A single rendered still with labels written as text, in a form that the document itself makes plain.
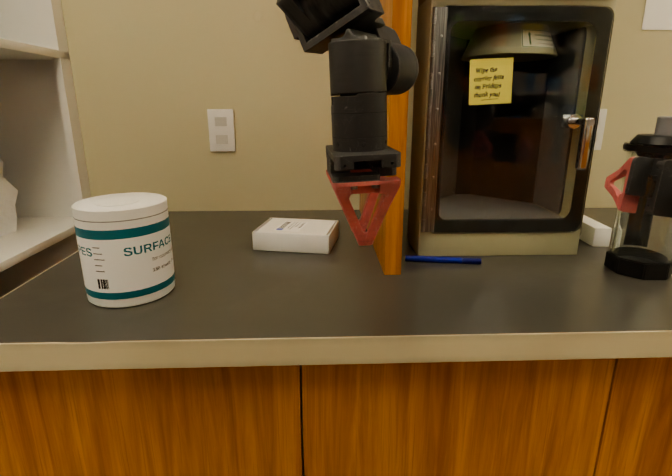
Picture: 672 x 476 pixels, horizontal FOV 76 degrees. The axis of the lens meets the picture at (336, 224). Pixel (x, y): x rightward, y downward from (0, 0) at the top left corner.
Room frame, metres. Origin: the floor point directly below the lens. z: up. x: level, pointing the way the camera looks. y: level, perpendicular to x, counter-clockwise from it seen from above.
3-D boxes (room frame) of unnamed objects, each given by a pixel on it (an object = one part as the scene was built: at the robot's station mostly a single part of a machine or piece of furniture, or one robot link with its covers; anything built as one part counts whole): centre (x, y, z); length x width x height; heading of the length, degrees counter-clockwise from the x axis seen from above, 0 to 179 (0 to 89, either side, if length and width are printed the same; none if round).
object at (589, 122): (0.77, -0.43, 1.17); 0.05 x 0.03 x 0.10; 2
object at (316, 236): (0.89, 0.08, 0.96); 0.16 x 0.12 x 0.04; 80
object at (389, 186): (0.45, -0.03, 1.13); 0.07 x 0.07 x 0.09; 6
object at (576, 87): (0.80, -0.32, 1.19); 0.30 x 0.01 x 0.40; 92
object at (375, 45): (0.46, -0.02, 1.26); 0.07 x 0.06 x 0.07; 150
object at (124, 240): (0.64, 0.33, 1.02); 0.13 x 0.13 x 0.15
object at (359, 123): (0.46, -0.02, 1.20); 0.10 x 0.07 x 0.07; 6
